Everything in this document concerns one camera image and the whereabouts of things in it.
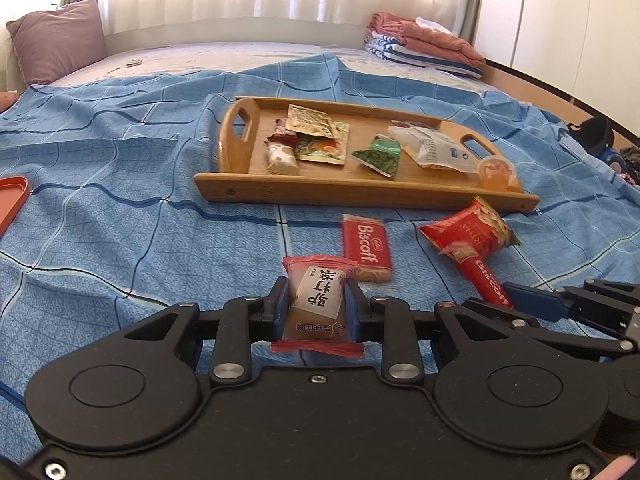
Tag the folded towels stack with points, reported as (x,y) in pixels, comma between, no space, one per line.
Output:
(430,40)

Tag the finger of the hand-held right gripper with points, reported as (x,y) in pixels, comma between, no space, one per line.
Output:
(532,301)
(565,336)

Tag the brown and white snack packet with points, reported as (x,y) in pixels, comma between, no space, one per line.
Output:
(281,155)

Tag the orange jelly cup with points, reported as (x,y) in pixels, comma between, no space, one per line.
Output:
(495,172)

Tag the purple pillow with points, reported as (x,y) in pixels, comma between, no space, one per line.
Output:
(60,40)

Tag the white folded cloth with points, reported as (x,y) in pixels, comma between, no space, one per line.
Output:
(432,25)

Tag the white wardrobe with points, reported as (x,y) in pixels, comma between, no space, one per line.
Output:
(560,25)

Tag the large red snack packet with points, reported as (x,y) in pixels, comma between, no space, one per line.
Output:
(470,232)

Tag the red biscuit packet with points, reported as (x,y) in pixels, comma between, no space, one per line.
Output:
(487,282)
(367,247)

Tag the dark red snack packet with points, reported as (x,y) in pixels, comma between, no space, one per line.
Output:
(412,124)

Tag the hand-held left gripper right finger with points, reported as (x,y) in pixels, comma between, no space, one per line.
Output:
(356,310)

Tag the wooden bed frame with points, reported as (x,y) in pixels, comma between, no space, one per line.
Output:
(550,97)

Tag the beige seasoning sachet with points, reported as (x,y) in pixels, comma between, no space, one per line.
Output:
(310,121)

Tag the grey bed sheet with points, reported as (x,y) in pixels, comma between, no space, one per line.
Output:
(225,57)

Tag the black bag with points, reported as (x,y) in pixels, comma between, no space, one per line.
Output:
(595,135)

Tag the orange plastic tray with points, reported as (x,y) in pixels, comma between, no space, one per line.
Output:
(10,200)

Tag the orange white label snack packet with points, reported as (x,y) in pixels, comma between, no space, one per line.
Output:
(314,305)

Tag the blue checked blanket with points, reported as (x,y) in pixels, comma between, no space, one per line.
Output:
(125,160)

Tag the green snack packet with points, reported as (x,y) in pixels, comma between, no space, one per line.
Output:
(382,155)

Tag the colourful patterned item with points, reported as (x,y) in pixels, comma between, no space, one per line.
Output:
(625,165)

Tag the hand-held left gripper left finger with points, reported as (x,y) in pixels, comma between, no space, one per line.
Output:
(279,310)

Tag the wooden serving tray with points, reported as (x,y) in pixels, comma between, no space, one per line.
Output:
(250,180)

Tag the blue striped folded blanket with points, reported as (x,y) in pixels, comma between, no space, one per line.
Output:
(410,55)

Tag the orange flat snack packet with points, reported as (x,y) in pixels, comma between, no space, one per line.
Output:
(325,147)

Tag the pink soft item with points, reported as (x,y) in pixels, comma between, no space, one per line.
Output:
(7,100)

